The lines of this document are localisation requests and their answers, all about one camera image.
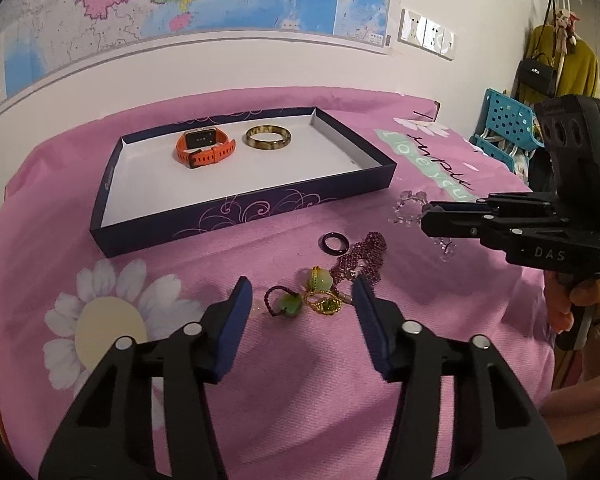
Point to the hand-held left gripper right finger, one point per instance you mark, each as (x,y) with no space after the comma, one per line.
(370,320)

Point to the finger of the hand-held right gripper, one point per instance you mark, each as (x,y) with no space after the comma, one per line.
(520,205)
(455,225)

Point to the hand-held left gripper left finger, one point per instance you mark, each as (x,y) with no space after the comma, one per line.
(235,320)

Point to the purple patterned cardboard box tray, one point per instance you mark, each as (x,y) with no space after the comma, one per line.
(290,175)

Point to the person's right hand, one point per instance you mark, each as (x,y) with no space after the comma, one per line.
(560,310)

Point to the pink floral blanket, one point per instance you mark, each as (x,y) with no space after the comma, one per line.
(290,385)

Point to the blue plastic rack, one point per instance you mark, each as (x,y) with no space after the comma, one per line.
(505,115)

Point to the white coat stand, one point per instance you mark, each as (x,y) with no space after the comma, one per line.
(561,77)

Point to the yellow coat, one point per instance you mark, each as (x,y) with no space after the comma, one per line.
(582,70)

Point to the black handbag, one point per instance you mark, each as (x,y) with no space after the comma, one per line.
(537,77)

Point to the orange smart watch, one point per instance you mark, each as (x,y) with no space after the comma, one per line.
(215,149)

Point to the amber brown bangle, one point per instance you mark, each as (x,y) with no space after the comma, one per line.
(252,142)

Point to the person's leg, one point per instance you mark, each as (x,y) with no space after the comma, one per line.
(580,410)

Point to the white wall socket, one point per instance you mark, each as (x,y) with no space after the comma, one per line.
(410,27)
(431,35)
(446,44)

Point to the colourful wall map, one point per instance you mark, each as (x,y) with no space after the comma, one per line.
(180,10)

